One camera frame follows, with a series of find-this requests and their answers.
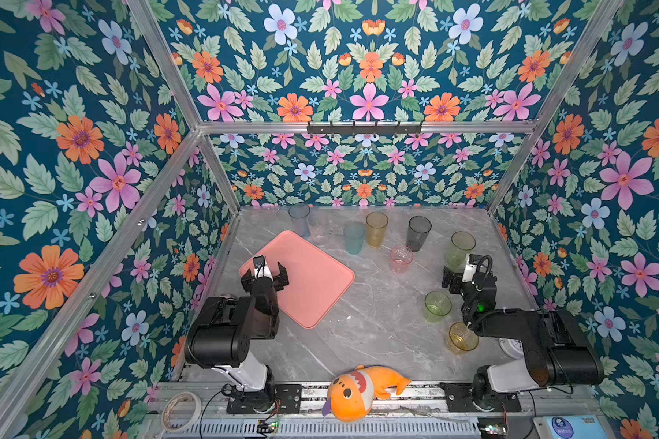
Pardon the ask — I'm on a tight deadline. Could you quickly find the pink plastic tray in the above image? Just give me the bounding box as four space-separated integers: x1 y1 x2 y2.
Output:
239 230 355 329

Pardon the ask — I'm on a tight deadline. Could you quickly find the blue transparent cup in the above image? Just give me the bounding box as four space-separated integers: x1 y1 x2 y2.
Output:
288 203 311 238

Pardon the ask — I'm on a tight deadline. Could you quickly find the clear transparent cup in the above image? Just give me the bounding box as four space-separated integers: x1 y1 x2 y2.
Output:
308 211 331 246

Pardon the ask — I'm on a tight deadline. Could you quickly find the teal frosted cup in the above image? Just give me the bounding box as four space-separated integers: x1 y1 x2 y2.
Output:
343 221 365 255

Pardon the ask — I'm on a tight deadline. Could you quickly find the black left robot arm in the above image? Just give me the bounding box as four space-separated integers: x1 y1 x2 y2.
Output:
183 264 289 393

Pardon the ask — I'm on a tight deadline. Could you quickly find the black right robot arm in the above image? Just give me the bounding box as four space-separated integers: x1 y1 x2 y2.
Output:
442 266 604 412

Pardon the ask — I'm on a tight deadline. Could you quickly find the short green cup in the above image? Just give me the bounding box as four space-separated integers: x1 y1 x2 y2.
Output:
423 291 452 323

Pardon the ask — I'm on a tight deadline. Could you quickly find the short yellow cup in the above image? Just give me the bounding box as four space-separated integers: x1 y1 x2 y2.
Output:
445 322 480 355

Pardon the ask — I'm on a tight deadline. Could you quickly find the tall light green cup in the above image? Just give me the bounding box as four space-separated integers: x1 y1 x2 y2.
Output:
445 230 476 273

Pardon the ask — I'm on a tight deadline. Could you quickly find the white round object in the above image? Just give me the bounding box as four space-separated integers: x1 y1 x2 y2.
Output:
499 338 524 360

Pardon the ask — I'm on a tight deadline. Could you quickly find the pink short cup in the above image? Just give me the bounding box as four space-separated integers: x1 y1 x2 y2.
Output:
389 245 414 274

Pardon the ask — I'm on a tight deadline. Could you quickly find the grey smoky cup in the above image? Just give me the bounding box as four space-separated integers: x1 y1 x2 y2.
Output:
406 216 432 252

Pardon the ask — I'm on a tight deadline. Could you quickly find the yellow tall cup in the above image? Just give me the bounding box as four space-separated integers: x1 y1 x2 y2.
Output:
365 211 389 248

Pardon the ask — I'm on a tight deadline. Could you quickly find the orange plush toy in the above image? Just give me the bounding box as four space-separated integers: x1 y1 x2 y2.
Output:
321 365 411 423

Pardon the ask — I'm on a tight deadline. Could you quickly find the roll of tape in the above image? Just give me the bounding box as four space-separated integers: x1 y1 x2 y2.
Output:
160 391 202 434

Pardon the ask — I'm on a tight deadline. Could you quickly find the blue white box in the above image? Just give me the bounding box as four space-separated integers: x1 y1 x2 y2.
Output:
534 415 607 439

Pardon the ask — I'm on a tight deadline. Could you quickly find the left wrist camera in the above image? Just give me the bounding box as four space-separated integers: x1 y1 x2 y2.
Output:
253 255 273 279

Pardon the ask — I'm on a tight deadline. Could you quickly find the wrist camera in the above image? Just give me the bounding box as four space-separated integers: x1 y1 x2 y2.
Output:
462 254 494 283
253 255 273 279

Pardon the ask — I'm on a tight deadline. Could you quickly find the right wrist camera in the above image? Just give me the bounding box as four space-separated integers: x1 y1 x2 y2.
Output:
462 254 494 283

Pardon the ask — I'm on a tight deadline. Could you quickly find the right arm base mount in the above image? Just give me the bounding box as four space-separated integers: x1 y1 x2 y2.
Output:
439 382 522 413

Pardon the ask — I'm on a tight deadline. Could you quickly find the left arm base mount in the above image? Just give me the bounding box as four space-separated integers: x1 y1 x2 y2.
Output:
226 384 303 415

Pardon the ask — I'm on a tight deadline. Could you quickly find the white vented cable duct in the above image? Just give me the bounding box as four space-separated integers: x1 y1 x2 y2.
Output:
163 418 481 438

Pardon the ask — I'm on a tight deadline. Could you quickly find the black hook rail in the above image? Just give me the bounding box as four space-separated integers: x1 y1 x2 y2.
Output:
306 121 423 136

